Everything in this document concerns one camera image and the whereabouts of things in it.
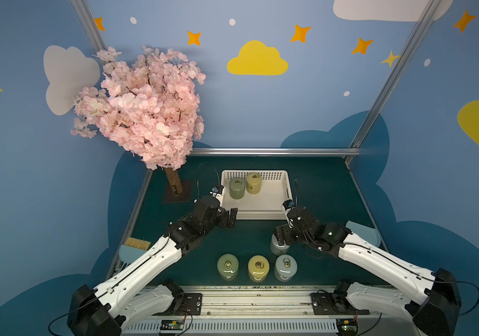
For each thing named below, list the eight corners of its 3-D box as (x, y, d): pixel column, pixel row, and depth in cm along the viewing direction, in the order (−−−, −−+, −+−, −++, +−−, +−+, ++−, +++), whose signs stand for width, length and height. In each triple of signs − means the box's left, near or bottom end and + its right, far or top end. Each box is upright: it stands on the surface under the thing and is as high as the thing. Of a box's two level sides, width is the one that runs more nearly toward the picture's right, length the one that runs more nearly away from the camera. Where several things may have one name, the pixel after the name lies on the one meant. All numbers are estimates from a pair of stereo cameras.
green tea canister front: (218, 281, 83) (216, 273, 74) (220, 262, 87) (218, 253, 79) (238, 281, 83) (238, 273, 74) (238, 262, 87) (238, 253, 79)
